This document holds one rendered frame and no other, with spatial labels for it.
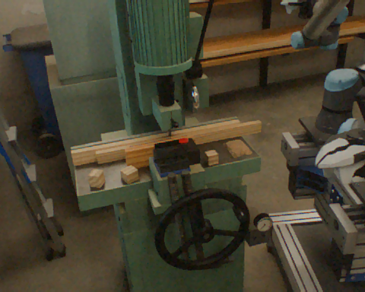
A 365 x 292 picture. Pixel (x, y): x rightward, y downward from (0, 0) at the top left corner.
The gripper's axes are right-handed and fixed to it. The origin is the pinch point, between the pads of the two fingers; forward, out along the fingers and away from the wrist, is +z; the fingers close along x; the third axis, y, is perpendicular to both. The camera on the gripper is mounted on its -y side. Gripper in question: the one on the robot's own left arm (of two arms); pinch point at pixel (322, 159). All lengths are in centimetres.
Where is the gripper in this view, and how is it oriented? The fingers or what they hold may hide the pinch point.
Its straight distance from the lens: 66.4
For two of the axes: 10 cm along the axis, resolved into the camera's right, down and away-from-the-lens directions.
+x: -4.9, -2.9, 8.2
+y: 1.3, 9.1, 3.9
